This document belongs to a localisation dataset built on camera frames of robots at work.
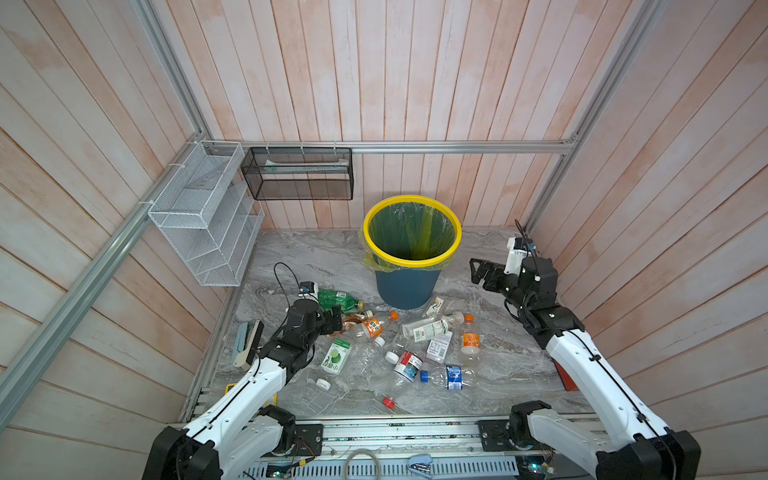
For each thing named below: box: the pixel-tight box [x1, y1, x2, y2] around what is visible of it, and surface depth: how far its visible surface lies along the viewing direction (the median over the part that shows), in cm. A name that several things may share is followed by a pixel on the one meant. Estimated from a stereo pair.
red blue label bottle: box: [393, 351, 423, 382], surface depth 81 cm
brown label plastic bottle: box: [339, 310, 374, 334], surface depth 92 cm
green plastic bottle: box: [318, 289, 365, 313], surface depth 98 cm
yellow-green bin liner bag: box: [358, 202, 456, 272], surface depth 93 cm
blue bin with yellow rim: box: [363, 195, 462, 310], surface depth 92 cm
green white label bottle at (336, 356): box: [321, 338, 352, 376], surface depth 85 cm
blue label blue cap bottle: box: [420, 365, 478, 390], surface depth 82 cm
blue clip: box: [408, 453, 433, 479], surface depth 71 cm
